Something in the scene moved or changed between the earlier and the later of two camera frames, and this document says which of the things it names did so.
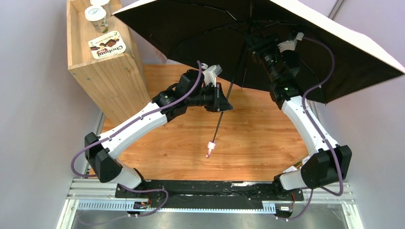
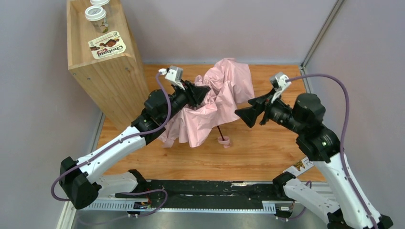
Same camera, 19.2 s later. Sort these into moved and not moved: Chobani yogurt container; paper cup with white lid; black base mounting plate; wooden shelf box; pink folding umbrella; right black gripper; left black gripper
Moved: right black gripper; left black gripper; pink folding umbrella
Not moved: paper cup with white lid; wooden shelf box; black base mounting plate; Chobani yogurt container
